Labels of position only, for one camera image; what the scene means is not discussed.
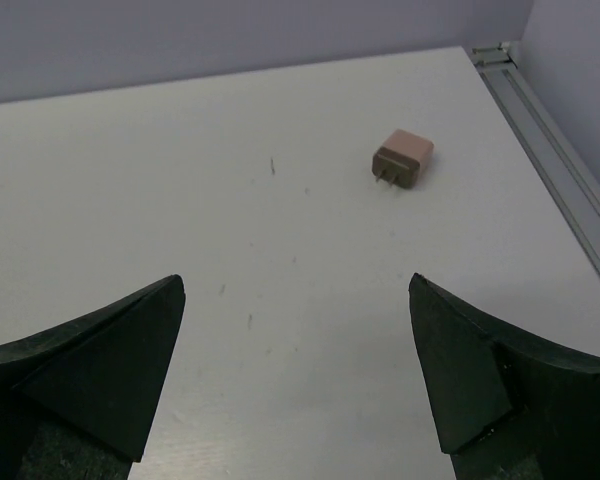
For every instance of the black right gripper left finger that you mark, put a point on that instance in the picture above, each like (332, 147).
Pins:
(77, 401)

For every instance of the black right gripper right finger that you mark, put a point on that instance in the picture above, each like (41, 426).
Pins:
(506, 403)

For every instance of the aluminium side rail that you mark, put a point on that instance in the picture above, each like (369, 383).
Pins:
(570, 183)

